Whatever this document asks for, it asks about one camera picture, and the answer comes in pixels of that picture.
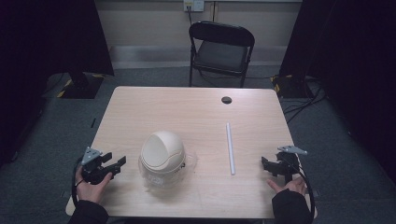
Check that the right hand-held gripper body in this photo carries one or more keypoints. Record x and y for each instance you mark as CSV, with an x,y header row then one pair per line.
x,y
289,160

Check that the black yellow striped stand base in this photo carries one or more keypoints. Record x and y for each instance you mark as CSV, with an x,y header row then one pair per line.
x,y
288,85

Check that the cream domed desktop trash bin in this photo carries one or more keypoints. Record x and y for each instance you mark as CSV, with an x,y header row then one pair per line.
x,y
162,156

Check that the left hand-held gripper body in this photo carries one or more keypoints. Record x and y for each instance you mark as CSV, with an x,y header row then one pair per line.
x,y
93,168

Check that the white wall socket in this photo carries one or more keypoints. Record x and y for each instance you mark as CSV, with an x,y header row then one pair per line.
x,y
193,5

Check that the person's right hand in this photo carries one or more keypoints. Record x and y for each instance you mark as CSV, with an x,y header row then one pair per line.
x,y
288,186

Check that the black folding chair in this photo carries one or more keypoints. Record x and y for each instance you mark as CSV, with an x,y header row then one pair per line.
x,y
221,53

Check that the white paper-wrapped straw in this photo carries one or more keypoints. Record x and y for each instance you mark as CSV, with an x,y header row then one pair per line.
x,y
230,148

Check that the person's left hand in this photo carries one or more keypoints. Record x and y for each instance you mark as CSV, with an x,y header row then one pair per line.
x,y
92,188

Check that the clear plastic bag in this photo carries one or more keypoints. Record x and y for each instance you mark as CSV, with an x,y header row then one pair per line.
x,y
169,174

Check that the dark curtain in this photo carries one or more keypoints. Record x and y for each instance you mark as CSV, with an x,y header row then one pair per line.
x,y
348,77
46,62

